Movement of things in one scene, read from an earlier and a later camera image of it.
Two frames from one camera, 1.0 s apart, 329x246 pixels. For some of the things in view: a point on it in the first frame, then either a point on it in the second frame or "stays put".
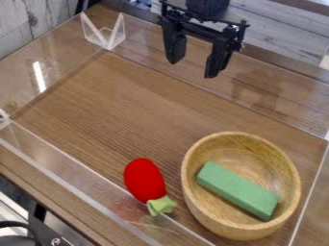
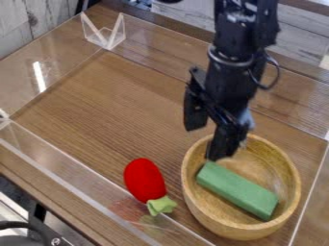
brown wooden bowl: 261,161 stays put
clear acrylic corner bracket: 105,37 stays put
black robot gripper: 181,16 → 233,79
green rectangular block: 238,189 stays put
